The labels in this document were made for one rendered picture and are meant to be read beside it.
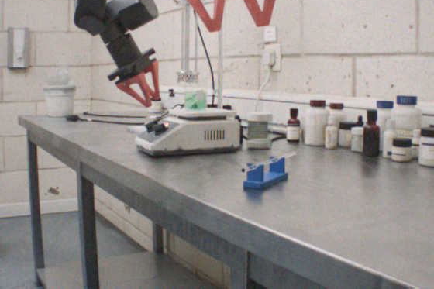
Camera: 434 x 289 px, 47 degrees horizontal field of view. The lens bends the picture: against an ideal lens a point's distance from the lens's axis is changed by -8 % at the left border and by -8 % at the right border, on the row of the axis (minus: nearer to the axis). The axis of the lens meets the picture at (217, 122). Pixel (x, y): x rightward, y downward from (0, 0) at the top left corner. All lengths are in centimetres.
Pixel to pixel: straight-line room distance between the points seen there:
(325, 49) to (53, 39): 231
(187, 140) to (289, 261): 58
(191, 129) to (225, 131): 8
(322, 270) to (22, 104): 306
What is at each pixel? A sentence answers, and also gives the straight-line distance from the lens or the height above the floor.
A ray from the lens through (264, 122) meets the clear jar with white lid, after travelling 119.
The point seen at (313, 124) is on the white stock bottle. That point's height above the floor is 80.
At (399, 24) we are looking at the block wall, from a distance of 133.
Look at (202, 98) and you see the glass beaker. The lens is 114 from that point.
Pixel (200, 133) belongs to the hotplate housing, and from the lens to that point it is 111.
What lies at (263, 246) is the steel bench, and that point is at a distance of 60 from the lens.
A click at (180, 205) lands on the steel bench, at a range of 78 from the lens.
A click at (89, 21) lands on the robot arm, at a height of 102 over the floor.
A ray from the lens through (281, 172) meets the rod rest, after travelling 87.
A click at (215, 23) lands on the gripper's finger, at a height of 98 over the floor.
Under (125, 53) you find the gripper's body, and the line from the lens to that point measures 105.
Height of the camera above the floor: 92
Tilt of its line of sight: 5 degrees down
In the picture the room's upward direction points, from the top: straight up
